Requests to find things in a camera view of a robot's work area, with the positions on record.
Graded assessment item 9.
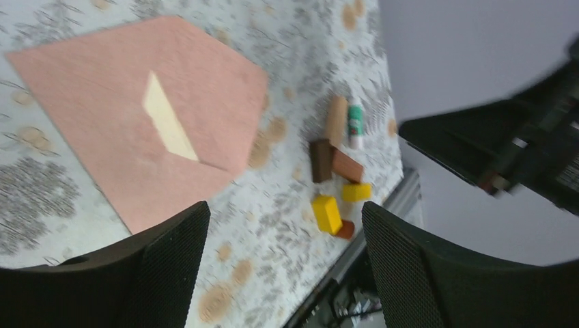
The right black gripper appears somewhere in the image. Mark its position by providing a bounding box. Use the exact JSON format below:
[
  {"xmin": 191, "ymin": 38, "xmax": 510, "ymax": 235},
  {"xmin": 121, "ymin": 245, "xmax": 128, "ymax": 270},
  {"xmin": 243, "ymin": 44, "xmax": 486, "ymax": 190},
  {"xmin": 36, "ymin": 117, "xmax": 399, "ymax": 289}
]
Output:
[{"xmin": 399, "ymin": 39, "xmax": 578, "ymax": 215}]

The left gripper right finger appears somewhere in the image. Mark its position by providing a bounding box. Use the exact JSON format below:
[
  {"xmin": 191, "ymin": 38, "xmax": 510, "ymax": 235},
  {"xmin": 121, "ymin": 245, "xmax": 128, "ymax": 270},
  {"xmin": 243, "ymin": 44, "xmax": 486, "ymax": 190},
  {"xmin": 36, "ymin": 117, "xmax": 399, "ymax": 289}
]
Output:
[{"xmin": 362, "ymin": 202, "xmax": 578, "ymax": 327}]

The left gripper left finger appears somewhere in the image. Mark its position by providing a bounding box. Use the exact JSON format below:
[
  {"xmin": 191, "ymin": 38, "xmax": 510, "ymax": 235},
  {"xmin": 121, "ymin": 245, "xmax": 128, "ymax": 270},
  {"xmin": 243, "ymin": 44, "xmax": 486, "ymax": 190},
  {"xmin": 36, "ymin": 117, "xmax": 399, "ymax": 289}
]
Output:
[{"xmin": 1, "ymin": 201, "xmax": 210, "ymax": 327}]

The green white glue stick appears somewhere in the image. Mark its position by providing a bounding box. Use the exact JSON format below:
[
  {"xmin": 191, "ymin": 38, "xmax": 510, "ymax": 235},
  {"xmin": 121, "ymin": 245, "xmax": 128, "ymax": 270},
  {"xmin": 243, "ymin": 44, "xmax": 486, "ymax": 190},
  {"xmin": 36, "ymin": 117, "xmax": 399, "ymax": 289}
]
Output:
[{"xmin": 348, "ymin": 96, "xmax": 364, "ymax": 150}]

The small brown wooden cylinder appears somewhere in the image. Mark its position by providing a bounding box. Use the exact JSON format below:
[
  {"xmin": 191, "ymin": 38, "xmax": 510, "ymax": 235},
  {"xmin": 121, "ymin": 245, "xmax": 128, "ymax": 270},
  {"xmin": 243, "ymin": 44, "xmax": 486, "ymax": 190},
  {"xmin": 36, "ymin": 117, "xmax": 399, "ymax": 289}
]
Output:
[{"xmin": 334, "ymin": 220, "xmax": 355, "ymax": 241}]

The yellow block right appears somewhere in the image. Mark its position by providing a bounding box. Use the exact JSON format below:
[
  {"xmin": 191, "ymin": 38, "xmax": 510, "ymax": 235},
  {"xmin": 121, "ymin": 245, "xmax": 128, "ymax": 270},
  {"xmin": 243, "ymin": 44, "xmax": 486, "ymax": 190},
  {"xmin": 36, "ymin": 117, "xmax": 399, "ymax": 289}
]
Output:
[{"xmin": 341, "ymin": 183, "xmax": 372, "ymax": 202}]

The yellow block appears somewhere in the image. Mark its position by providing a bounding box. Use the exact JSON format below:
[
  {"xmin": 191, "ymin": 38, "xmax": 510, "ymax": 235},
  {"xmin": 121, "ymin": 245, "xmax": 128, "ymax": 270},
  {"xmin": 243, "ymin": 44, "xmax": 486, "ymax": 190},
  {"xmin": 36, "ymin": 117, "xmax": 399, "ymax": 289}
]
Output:
[
  {"xmin": 341, "ymin": 183, "xmax": 372, "ymax": 202},
  {"xmin": 311, "ymin": 195, "xmax": 343, "ymax": 235}
]

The yellow block near front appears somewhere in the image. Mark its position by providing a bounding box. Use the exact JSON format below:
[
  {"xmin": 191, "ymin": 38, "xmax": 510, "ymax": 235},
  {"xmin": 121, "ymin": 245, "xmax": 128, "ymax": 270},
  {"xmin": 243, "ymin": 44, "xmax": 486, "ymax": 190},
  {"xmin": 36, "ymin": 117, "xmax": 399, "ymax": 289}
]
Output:
[{"xmin": 311, "ymin": 195, "xmax": 343, "ymax": 235}]

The floral patterned table mat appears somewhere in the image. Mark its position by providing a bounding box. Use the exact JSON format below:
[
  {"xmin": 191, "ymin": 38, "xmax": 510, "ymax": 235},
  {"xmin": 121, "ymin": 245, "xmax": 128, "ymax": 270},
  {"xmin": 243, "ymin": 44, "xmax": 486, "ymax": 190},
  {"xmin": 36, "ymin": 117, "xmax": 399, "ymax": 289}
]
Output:
[{"xmin": 1, "ymin": 1, "xmax": 403, "ymax": 327}]

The reddish brown wooden block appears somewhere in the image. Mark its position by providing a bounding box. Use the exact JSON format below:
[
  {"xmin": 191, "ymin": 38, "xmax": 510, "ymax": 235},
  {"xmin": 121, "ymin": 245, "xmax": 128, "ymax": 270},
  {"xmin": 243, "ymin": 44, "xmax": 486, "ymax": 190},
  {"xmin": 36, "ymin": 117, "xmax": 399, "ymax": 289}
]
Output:
[{"xmin": 331, "ymin": 147, "xmax": 364, "ymax": 184}]

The light wooden block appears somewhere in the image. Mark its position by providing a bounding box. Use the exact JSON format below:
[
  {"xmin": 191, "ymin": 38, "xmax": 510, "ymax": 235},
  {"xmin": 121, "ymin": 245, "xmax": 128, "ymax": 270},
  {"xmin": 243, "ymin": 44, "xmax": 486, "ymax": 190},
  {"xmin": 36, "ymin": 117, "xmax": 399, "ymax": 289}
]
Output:
[{"xmin": 324, "ymin": 95, "xmax": 348, "ymax": 148}]

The dark brown wooden block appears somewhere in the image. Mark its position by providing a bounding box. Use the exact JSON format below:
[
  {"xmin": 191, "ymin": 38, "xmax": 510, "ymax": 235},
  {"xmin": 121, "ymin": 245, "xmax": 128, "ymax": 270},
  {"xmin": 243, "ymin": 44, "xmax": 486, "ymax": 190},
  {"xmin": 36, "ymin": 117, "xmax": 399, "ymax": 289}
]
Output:
[{"xmin": 309, "ymin": 139, "xmax": 334, "ymax": 183}]

